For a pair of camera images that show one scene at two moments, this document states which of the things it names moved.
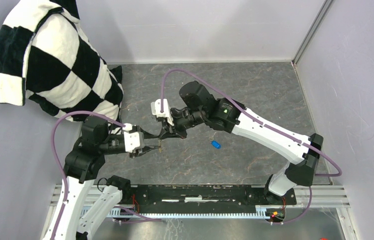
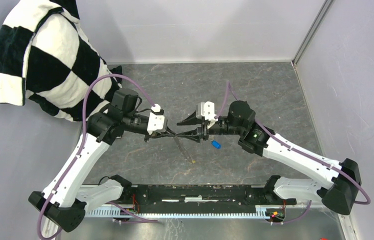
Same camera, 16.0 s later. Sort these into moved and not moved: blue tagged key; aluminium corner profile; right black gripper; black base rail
Moved: right black gripper
Not moved: black base rail; blue tagged key; aluminium corner profile
